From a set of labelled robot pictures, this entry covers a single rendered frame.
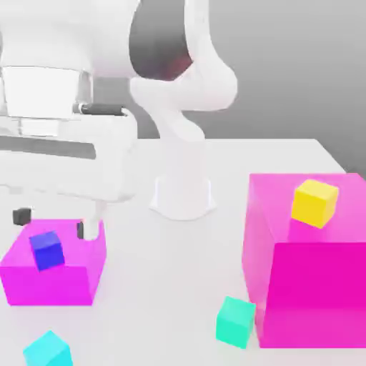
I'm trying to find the large pink box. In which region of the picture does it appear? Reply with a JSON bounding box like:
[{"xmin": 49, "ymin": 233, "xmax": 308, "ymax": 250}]
[{"xmin": 241, "ymin": 172, "xmax": 366, "ymax": 349}]

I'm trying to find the large magenta box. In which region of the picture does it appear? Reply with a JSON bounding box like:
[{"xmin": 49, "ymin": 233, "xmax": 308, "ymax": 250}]
[{"xmin": 0, "ymin": 218, "xmax": 107, "ymax": 307}]

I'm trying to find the small yellow cube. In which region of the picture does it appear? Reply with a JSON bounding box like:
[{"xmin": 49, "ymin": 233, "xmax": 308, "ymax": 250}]
[{"xmin": 290, "ymin": 179, "xmax": 340, "ymax": 230}]

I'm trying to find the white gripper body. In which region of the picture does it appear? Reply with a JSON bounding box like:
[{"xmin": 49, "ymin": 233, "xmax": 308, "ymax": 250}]
[{"xmin": 0, "ymin": 114, "xmax": 139, "ymax": 204}]

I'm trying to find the small green cube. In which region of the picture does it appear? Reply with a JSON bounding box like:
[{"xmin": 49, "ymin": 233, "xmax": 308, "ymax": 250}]
[{"xmin": 215, "ymin": 295, "xmax": 257, "ymax": 350}]

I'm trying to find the small cyan cube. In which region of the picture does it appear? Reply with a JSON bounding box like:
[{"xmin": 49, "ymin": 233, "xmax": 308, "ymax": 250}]
[{"xmin": 22, "ymin": 330, "xmax": 74, "ymax": 366}]

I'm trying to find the small blue cube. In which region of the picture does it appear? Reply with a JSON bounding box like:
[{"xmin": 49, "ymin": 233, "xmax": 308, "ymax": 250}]
[{"xmin": 29, "ymin": 230, "xmax": 66, "ymax": 272}]

